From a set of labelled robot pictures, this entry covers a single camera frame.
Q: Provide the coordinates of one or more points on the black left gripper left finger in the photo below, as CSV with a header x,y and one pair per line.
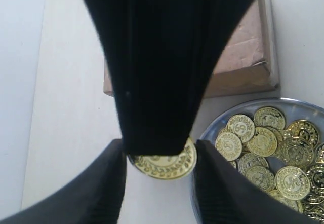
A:
x,y
95,196

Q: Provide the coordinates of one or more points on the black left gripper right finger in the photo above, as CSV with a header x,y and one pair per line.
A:
x,y
223,195

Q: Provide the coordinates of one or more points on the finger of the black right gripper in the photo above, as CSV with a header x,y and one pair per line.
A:
x,y
160,55

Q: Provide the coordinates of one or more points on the gold coin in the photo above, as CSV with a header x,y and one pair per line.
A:
x,y
167,167

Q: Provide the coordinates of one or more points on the brown cardboard slotted box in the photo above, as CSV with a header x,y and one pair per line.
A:
x,y
248,63

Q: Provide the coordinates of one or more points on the round steel plate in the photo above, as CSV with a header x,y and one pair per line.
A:
x,y
292,109

